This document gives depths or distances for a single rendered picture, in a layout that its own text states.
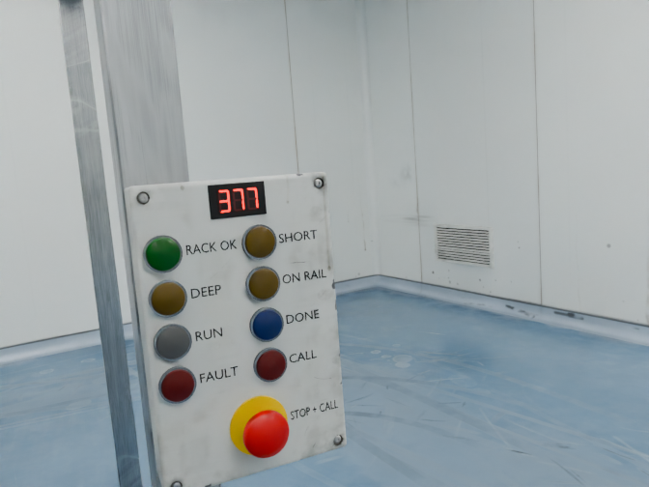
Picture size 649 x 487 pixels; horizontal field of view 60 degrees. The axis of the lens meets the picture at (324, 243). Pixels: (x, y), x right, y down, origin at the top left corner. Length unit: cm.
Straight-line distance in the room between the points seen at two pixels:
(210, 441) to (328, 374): 12
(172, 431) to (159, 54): 32
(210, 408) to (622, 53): 332
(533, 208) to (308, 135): 197
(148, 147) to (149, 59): 8
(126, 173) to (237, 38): 421
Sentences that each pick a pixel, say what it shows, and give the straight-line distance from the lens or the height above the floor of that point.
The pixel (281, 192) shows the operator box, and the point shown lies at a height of 106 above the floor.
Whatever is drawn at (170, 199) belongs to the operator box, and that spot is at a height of 106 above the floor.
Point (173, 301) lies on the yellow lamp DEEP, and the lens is 47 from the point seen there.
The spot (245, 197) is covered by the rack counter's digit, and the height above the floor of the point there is 106.
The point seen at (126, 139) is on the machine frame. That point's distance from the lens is 52.
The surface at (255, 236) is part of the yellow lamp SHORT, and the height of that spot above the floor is 103.
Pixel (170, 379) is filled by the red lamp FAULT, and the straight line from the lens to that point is 48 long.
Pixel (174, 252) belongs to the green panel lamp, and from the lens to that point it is 46.
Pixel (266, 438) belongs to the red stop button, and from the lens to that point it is 50.
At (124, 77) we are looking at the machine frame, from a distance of 53.
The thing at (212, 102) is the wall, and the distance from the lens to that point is 452.
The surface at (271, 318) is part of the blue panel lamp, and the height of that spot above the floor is 95.
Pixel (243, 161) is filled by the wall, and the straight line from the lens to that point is 457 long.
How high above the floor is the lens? 107
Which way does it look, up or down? 7 degrees down
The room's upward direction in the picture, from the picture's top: 4 degrees counter-clockwise
